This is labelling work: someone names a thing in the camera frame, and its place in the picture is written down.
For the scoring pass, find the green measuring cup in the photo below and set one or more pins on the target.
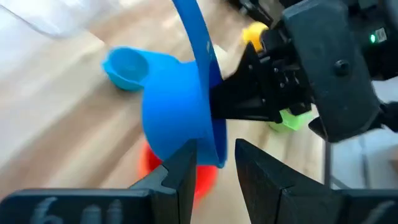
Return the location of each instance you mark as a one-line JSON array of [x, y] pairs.
[[293, 121]]

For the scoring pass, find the teal measuring cup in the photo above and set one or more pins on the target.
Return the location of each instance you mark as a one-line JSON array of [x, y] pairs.
[[124, 68]]

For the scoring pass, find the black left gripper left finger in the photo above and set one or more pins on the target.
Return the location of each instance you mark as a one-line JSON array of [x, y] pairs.
[[177, 193]]

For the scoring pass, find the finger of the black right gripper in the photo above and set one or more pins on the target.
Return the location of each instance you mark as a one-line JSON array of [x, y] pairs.
[[242, 109], [248, 77]]

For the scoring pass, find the orange measuring cup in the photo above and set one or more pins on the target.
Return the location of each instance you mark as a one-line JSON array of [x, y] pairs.
[[142, 169]]

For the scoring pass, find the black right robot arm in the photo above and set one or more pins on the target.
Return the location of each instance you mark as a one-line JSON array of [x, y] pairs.
[[390, 62]]

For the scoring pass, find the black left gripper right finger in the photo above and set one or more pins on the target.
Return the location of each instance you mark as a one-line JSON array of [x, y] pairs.
[[273, 199]]

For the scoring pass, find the red measuring cup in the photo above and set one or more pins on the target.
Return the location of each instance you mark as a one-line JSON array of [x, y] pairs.
[[205, 180]]

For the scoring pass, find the yellow measuring cup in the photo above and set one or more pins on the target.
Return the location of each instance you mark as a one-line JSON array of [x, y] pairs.
[[253, 34]]

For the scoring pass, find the blue measuring cup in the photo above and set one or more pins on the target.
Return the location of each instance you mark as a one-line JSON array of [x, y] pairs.
[[174, 109]]

